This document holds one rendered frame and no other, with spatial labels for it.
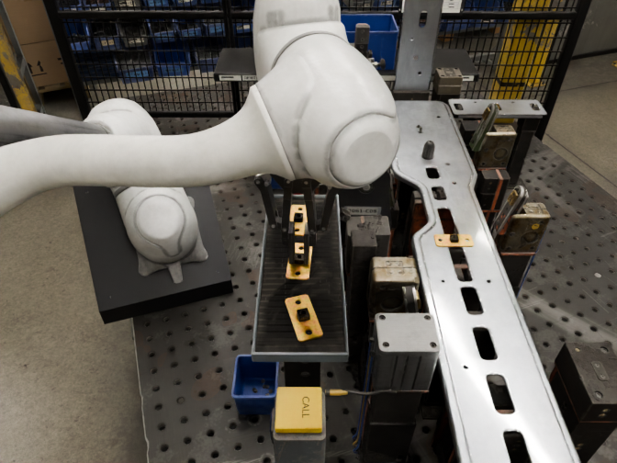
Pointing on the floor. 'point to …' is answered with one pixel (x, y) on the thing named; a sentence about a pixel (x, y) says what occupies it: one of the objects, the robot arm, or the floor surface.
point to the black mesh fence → (252, 47)
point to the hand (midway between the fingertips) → (299, 243)
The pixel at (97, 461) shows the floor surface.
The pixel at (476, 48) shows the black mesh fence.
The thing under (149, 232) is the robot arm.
